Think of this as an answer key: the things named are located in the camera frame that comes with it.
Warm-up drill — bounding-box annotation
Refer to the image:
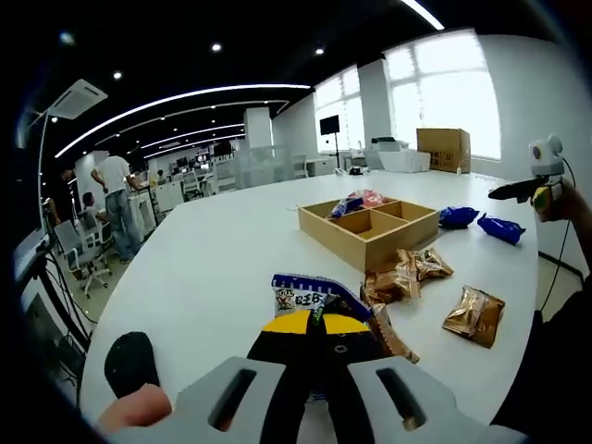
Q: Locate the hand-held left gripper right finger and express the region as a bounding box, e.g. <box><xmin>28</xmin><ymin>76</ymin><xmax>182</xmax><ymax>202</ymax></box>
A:
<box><xmin>321</xmin><ymin>314</ymin><xmax>460</xmax><ymax>444</ymax></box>

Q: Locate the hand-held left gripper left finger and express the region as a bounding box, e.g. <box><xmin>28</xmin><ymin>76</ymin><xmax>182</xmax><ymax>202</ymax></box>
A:
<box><xmin>174</xmin><ymin>309</ymin><xmax>325</xmax><ymax>444</ymax></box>

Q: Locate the blue Oreo cookie pack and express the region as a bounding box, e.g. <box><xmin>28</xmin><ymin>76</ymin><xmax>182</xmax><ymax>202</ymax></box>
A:
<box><xmin>476</xmin><ymin>212</ymin><xmax>527</xmax><ymax>246</ymax></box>
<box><xmin>438</xmin><ymin>206</ymin><xmax>480</xmax><ymax>229</ymax></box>

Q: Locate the clear blue QQ candy packet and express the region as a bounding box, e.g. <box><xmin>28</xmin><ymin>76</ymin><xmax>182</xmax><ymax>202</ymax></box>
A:
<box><xmin>270</xmin><ymin>273</ymin><xmax>374</xmax><ymax>325</ymax></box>

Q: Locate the wooden divided container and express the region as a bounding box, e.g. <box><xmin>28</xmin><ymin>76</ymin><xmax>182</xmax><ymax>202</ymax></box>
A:
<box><xmin>298</xmin><ymin>196</ymin><xmax>439</xmax><ymax>274</ymax></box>

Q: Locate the colourful QQ candy packet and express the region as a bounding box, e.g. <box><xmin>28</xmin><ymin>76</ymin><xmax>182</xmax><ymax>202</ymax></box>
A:
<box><xmin>327</xmin><ymin>196</ymin><xmax>362</xmax><ymax>219</ymax></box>

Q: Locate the person's right hand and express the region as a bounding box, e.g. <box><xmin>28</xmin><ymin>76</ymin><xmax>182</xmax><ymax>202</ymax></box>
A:
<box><xmin>551</xmin><ymin>179</ymin><xmax>588</xmax><ymax>225</ymax></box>

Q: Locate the person's left hand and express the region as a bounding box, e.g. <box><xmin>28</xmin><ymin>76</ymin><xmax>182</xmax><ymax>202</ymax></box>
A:
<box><xmin>96</xmin><ymin>382</ymin><xmax>174</xmax><ymax>437</ymax></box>

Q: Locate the brown cardboard box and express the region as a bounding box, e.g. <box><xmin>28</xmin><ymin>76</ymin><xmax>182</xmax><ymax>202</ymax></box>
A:
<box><xmin>415</xmin><ymin>128</ymin><xmax>472</xmax><ymax>175</ymax></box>

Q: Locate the white plastic tub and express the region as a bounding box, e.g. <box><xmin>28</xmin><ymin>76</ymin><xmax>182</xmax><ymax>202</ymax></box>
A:
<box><xmin>377</xmin><ymin>150</ymin><xmax>431</xmax><ymax>173</ymax></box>

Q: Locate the wide window with blinds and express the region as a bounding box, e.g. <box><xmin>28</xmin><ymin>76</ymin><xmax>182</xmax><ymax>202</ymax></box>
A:
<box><xmin>383</xmin><ymin>30</ymin><xmax>503</xmax><ymax>161</ymax></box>

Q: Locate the white printer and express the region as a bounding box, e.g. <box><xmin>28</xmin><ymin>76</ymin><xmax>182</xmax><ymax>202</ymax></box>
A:
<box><xmin>369</xmin><ymin>136</ymin><xmax>411</xmax><ymax>153</ymax></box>

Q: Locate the white table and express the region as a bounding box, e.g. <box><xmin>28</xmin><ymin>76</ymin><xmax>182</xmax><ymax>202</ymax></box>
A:
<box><xmin>80</xmin><ymin>168</ymin><xmax>540</xmax><ymax>444</ymax></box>

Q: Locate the black computer mouse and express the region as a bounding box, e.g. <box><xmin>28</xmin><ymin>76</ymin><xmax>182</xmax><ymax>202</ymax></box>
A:
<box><xmin>104</xmin><ymin>330</ymin><xmax>161</xmax><ymax>400</ymax></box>

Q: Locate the person's black shirt torso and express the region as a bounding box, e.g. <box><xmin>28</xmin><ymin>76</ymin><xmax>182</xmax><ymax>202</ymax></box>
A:
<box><xmin>489</xmin><ymin>272</ymin><xmax>592</xmax><ymax>431</ymax></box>

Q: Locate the straight ceiling light strip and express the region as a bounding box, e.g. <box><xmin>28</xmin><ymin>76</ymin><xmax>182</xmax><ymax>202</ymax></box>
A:
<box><xmin>400</xmin><ymin>0</ymin><xmax>445</xmax><ymax>31</ymax></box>

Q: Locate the narrow window with blinds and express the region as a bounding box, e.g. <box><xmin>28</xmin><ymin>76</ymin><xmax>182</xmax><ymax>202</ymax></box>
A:
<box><xmin>314</xmin><ymin>67</ymin><xmax>364</xmax><ymax>154</ymax></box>

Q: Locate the black television on stand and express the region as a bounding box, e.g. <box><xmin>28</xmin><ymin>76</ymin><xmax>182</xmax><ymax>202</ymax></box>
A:
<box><xmin>318</xmin><ymin>115</ymin><xmax>341</xmax><ymax>170</ymax></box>

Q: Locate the curved ceiling light strip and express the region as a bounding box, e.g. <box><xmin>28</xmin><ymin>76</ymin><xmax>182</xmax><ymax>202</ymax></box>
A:
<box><xmin>54</xmin><ymin>83</ymin><xmax>312</xmax><ymax>159</ymax></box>

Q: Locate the ceiling air conditioner unit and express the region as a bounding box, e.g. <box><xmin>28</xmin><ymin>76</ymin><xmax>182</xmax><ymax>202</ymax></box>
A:
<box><xmin>48</xmin><ymin>78</ymin><xmax>108</xmax><ymax>120</ymax></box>

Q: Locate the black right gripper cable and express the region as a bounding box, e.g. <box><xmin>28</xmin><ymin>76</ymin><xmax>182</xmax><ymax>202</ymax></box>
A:
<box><xmin>538</xmin><ymin>156</ymin><xmax>577</xmax><ymax>311</ymax></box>

